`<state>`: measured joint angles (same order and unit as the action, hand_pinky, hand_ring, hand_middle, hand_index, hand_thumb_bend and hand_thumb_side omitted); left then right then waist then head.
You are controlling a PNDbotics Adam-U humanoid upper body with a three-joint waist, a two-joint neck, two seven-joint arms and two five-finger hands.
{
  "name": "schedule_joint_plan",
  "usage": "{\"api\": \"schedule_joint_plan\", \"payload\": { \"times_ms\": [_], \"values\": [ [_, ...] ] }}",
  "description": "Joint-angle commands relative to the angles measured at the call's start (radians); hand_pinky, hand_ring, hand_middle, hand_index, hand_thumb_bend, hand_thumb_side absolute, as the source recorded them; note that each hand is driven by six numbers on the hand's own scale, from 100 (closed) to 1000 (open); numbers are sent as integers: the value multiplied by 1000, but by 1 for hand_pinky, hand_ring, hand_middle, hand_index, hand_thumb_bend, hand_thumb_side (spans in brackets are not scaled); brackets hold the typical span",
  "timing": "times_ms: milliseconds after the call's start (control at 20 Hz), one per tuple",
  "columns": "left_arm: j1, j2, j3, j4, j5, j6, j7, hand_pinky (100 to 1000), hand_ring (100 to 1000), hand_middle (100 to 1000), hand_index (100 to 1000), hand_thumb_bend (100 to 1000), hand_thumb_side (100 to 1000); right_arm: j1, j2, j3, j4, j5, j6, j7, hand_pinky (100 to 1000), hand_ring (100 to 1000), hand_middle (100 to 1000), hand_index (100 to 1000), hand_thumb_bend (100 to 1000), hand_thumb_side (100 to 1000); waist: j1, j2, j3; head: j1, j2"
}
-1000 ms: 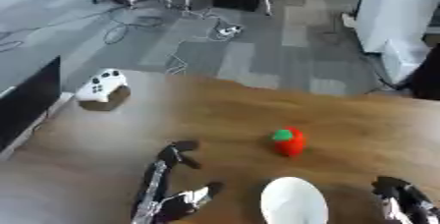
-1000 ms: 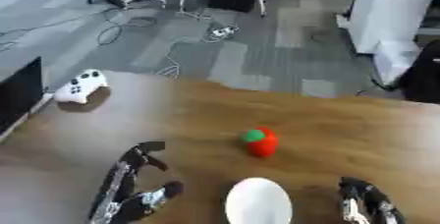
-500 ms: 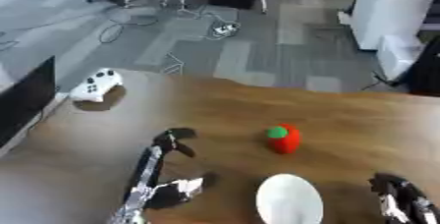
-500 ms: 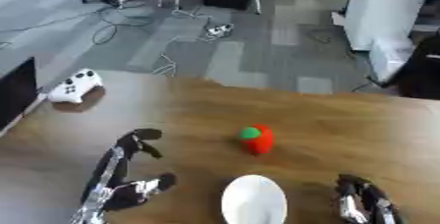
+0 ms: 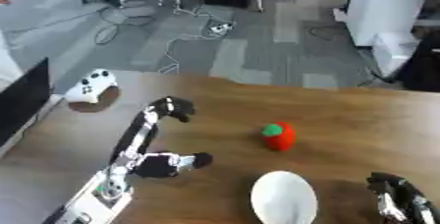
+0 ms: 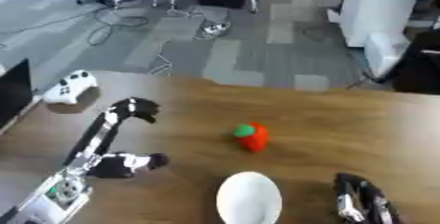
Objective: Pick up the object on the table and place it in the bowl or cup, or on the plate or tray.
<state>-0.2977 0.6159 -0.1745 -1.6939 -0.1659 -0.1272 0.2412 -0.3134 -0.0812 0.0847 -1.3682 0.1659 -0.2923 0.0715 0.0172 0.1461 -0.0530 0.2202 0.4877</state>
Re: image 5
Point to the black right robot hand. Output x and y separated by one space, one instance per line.
401 195

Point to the white power strip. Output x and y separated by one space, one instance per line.
222 27

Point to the white cabinet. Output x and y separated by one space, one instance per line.
385 5

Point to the white oval plate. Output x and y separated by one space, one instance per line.
283 199

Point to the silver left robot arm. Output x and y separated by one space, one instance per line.
97 198

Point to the white box on floor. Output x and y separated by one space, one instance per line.
394 51

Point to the red toy tomato green top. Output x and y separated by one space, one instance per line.
279 138

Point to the black monitor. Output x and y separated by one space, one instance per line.
22 100

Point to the white game controller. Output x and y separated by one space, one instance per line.
91 86

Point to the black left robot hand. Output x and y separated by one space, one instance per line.
156 164

